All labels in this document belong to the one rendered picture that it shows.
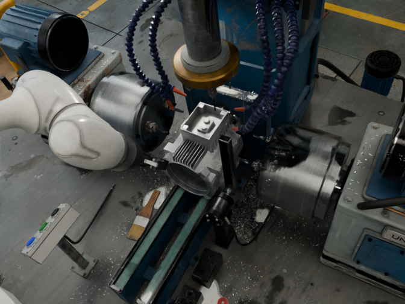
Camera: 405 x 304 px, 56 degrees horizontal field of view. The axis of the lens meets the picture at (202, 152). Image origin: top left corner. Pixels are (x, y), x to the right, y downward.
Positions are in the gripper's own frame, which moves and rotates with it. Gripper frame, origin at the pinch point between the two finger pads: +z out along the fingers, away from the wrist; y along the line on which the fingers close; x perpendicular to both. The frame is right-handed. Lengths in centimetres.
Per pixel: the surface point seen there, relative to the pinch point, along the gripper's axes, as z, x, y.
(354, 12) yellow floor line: 223, -166, -4
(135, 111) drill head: 2.3, -12.2, 15.7
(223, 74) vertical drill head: -10.8, -27.4, -13.6
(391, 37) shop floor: 212, -147, -39
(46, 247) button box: -13.6, 31.8, 16.2
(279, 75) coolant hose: -17.9, -28.6, -29.3
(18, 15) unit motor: -14, -27, 59
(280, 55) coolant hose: -15.6, -33.8, -27.2
